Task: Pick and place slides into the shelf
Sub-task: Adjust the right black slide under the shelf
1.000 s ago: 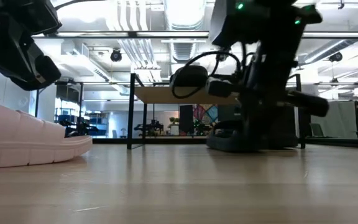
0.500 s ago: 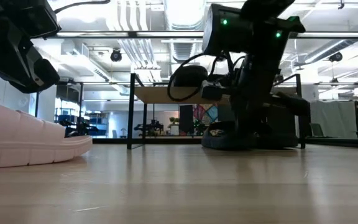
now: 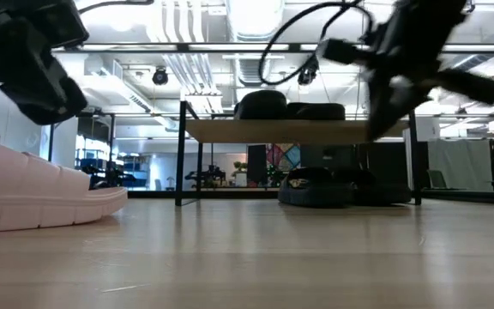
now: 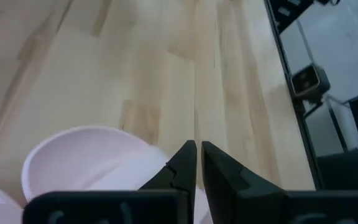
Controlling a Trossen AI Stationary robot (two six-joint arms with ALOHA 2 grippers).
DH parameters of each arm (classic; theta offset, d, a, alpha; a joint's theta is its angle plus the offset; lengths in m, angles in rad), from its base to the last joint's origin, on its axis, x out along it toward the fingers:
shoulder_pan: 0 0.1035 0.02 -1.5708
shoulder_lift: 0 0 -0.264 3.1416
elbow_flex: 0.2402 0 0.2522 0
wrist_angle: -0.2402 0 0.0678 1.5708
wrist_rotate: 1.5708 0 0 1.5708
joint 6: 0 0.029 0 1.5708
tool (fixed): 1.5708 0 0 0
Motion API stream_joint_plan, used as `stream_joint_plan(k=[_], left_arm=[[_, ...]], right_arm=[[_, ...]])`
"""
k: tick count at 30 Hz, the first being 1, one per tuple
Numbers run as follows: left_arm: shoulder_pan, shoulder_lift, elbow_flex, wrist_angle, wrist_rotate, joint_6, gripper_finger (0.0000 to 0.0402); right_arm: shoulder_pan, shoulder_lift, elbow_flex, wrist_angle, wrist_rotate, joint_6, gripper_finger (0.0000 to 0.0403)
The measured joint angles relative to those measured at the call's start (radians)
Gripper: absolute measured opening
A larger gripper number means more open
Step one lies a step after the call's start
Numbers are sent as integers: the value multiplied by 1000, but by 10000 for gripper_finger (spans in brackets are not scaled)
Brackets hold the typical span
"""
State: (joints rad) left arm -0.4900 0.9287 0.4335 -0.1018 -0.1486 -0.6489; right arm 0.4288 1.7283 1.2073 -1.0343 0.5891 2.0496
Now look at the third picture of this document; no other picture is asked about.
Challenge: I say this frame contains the black metal rack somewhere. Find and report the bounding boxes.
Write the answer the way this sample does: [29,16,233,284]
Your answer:
[74,112,117,190]

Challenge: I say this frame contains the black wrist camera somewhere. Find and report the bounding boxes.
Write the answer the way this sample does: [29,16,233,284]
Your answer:
[316,37,371,65]
[32,0,90,49]

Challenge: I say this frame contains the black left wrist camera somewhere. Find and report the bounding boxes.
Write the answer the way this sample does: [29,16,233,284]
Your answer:
[32,0,90,49]

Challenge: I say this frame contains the black metal table frame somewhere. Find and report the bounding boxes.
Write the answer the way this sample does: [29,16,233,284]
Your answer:
[51,42,494,55]

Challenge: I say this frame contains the black ceiling spotlight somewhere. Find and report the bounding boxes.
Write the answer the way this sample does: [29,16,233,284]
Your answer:
[297,58,320,86]
[151,66,170,86]

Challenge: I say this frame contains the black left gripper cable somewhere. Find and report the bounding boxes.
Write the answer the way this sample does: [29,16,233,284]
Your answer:
[77,0,156,14]

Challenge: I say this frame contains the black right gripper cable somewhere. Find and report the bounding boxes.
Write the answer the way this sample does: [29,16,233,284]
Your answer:
[258,0,375,87]

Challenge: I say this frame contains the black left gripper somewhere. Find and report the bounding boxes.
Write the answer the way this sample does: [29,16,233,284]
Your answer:
[0,0,89,126]

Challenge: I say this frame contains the black upright panel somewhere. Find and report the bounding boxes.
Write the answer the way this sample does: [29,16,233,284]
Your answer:
[246,144,268,188]

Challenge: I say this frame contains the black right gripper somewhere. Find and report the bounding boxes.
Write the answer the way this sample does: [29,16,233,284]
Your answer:
[366,0,494,142]

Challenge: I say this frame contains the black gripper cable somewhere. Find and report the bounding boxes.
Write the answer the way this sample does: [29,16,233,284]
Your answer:
[258,0,375,87]
[77,0,156,14]

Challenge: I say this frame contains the black robot station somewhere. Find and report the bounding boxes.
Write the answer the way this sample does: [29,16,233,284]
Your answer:
[184,165,227,189]

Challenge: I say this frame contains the grey-green curtain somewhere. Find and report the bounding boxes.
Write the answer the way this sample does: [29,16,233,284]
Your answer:
[427,138,494,192]

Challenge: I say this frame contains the grey chair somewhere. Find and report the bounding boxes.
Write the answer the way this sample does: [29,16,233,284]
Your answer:
[425,169,449,190]

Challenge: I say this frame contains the pink rubber slide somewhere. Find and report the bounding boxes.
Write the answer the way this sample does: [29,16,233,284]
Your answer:
[0,143,129,235]

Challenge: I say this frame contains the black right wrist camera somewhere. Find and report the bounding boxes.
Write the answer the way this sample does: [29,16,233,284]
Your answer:
[316,37,371,65]

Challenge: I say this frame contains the wooden shelf black metal frame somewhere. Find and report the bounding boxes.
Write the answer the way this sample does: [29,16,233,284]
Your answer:
[173,100,424,207]

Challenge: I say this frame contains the black partition panel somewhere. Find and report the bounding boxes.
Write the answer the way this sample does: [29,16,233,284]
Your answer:
[365,141,429,192]

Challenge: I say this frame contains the colourful wall art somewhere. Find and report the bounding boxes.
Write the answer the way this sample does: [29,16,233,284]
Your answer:
[266,143,302,171]

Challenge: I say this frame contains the small plant in white pot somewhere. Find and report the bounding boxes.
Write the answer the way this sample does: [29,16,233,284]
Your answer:
[231,161,249,188]

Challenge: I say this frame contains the black wall screen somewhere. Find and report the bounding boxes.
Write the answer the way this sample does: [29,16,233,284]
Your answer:
[300,144,359,171]

